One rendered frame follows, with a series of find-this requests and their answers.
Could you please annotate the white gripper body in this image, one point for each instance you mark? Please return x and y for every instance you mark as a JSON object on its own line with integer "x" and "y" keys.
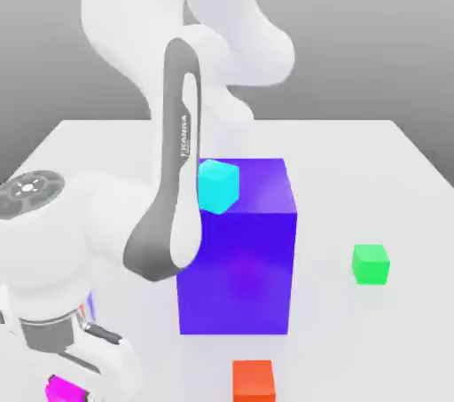
{"x": 117, "y": 370}

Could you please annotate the large blue box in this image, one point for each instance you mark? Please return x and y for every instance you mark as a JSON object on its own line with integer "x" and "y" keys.
{"x": 244, "y": 267}

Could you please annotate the small cyan cube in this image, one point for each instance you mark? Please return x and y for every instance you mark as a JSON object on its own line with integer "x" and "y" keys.
{"x": 218, "y": 185}

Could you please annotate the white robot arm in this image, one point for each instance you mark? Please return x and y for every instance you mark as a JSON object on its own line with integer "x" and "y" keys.
{"x": 120, "y": 36}

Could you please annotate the small magenta cube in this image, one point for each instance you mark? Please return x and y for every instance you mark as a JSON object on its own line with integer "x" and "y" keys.
{"x": 64, "y": 391}

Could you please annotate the small green cube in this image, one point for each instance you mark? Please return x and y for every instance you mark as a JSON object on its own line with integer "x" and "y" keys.
{"x": 370, "y": 264}

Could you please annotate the small orange cube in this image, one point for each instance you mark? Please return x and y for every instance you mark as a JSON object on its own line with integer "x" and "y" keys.
{"x": 253, "y": 382}

